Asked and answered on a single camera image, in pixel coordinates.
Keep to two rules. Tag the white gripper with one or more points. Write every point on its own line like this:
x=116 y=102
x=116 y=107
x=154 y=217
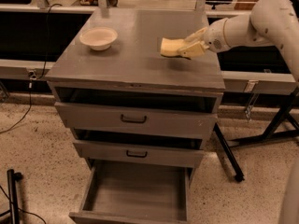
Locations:
x=214 y=38

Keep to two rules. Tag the yellow sponge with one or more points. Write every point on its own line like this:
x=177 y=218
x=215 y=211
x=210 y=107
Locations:
x=171 y=47

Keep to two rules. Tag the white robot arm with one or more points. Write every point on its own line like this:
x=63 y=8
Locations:
x=270 y=23

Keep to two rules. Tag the grey drawer cabinet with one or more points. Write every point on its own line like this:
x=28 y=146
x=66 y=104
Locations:
x=132 y=73

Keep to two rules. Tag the grey top drawer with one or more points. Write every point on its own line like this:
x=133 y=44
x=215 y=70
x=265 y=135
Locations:
x=118 y=119

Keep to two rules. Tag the grey drawer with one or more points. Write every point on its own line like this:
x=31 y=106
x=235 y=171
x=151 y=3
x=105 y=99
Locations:
x=156 y=155
x=134 y=193
x=118 y=119

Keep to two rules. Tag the grey middle drawer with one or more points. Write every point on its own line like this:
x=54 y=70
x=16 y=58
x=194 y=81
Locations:
x=156 y=155

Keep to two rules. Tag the grey bottom drawer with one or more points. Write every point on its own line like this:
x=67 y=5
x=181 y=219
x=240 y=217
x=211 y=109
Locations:
x=134 y=193

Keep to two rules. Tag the white paper bowl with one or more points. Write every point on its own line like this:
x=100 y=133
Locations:
x=98 y=38

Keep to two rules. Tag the black stand lower left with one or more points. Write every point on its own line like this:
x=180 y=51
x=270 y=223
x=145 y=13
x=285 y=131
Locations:
x=10 y=212

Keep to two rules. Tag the black top drawer handle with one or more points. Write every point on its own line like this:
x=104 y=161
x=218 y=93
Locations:
x=125 y=119

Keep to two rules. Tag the black drawer handle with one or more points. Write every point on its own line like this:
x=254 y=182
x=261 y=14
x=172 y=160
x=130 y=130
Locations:
x=125 y=119
x=132 y=154

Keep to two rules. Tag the black metal stand frame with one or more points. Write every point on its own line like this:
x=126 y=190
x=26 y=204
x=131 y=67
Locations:
x=269 y=134

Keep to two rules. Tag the black middle drawer handle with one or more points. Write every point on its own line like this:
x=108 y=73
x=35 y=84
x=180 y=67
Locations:
x=132 y=154

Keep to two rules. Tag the grey barrier rail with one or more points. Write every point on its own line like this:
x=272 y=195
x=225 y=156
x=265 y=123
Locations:
x=24 y=70

